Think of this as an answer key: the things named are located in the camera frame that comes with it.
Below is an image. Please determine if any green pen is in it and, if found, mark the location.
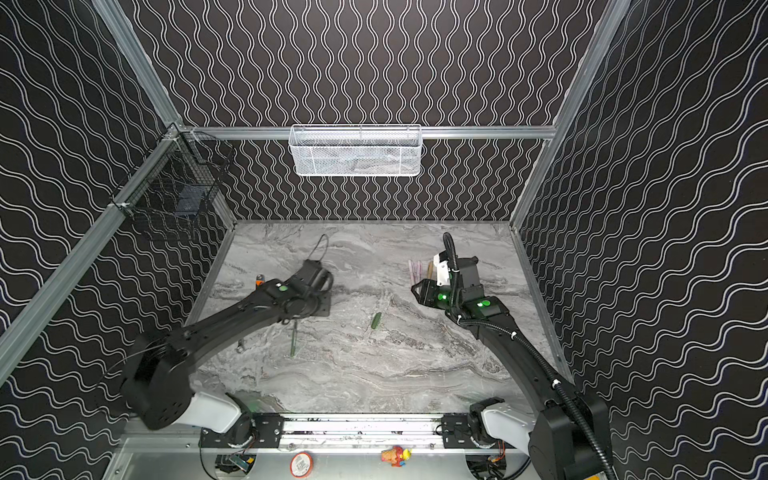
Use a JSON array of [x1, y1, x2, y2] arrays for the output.
[[289, 320, 298, 358]]

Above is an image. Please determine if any green pen cap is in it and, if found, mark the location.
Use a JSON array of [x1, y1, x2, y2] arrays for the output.
[[371, 312, 382, 329]]

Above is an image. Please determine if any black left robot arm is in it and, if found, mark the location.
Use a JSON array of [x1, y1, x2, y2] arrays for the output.
[[120, 259, 334, 436]]

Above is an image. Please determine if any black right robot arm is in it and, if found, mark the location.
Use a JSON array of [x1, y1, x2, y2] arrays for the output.
[[411, 252, 616, 479]]

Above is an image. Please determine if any red white tape roll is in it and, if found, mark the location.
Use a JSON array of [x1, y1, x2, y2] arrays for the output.
[[289, 452, 314, 479]]

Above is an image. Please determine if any small red yellow toy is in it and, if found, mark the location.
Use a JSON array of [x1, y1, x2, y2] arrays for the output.
[[380, 446, 412, 468]]

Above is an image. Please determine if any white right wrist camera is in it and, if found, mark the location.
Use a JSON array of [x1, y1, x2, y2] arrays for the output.
[[432, 251, 451, 287]]

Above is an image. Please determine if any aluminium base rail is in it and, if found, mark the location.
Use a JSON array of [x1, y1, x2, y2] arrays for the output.
[[119, 411, 601, 452]]

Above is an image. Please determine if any white wire mesh basket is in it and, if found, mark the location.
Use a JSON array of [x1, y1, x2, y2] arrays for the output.
[[288, 124, 424, 177]]

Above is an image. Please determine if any black wire mesh basket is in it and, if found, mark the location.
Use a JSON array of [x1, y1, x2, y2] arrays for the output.
[[115, 124, 235, 244]]

